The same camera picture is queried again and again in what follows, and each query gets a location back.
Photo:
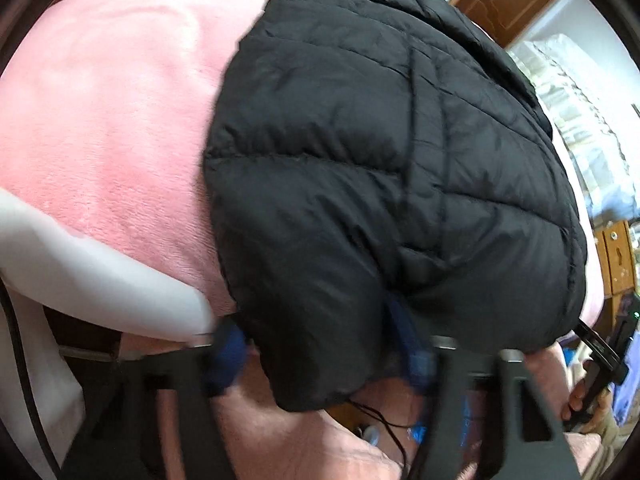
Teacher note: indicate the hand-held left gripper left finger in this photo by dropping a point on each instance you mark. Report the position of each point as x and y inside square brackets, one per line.
[227, 360]

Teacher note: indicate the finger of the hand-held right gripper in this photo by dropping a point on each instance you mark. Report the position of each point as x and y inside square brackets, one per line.
[597, 347]

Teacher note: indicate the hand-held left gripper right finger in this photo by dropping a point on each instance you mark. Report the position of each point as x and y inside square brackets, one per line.
[415, 350]

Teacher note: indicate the black puffer jacket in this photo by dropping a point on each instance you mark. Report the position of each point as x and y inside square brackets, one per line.
[350, 160]

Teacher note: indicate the person's right hand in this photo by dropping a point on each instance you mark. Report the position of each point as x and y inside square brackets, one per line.
[582, 405]

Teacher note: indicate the purple garment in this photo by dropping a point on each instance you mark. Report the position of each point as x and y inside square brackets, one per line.
[627, 397]

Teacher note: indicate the wooden dresser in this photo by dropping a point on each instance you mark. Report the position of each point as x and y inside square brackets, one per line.
[617, 255]

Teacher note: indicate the person's pink pants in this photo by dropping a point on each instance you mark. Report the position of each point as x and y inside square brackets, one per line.
[310, 440]

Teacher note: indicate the wooden bed frame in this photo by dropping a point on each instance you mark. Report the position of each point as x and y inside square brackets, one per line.
[80, 330]

